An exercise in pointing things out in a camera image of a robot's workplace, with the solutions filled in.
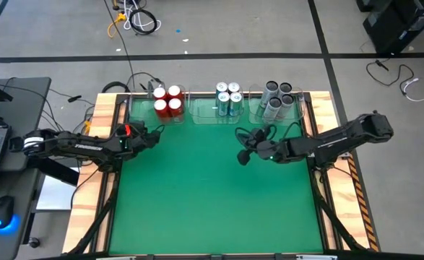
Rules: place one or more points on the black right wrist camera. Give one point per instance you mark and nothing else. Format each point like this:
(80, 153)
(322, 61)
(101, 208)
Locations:
(243, 157)

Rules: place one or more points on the red cola can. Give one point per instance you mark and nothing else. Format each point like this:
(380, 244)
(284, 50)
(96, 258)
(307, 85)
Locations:
(159, 93)
(161, 108)
(174, 92)
(176, 107)

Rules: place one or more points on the green table mat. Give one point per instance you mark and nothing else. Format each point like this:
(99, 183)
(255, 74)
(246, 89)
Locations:
(233, 238)

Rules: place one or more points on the black caster wheel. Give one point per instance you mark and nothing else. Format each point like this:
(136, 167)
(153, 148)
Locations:
(34, 242)

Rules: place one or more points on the grey metal bracket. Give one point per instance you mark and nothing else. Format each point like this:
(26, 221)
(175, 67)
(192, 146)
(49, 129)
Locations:
(117, 258)
(316, 257)

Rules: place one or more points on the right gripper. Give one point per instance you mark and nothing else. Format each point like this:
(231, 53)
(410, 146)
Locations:
(273, 151)

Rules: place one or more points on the large black equipment case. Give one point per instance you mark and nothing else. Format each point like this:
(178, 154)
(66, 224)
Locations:
(388, 32)

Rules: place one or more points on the black clip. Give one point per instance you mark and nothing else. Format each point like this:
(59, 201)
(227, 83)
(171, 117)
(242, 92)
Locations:
(74, 98)

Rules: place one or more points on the yellow black hazard tape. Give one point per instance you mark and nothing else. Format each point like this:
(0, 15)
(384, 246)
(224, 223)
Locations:
(361, 202)

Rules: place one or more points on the silver can black lid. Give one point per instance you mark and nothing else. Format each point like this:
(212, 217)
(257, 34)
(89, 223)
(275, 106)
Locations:
(271, 87)
(272, 108)
(285, 87)
(286, 104)

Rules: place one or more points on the black desk foot bar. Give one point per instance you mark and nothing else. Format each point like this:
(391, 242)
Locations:
(58, 173)

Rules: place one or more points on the blue silver slim can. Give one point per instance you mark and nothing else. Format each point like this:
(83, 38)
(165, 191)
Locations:
(233, 87)
(223, 103)
(221, 87)
(235, 103)

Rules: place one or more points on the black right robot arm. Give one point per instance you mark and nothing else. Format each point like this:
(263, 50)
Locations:
(334, 141)

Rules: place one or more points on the grey metal clamp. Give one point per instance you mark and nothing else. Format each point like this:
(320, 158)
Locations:
(149, 87)

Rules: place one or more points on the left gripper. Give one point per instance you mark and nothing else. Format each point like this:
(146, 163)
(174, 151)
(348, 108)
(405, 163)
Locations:
(134, 139)

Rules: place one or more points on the dark grey desk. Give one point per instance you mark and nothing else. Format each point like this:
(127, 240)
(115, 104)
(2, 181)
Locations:
(24, 108)

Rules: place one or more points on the black metal table frame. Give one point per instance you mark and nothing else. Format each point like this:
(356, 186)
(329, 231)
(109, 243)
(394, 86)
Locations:
(320, 216)

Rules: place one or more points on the white sheet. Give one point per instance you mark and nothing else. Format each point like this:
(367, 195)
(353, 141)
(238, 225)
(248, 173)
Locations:
(54, 196)

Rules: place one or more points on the clear plastic bin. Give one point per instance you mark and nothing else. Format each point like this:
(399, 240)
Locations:
(204, 117)
(141, 112)
(298, 108)

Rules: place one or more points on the black computer mouse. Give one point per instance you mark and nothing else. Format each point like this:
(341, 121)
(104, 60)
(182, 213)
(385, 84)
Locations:
(2, 213)

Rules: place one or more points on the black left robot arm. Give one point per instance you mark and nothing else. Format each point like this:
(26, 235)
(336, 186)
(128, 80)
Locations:
(89, 147)

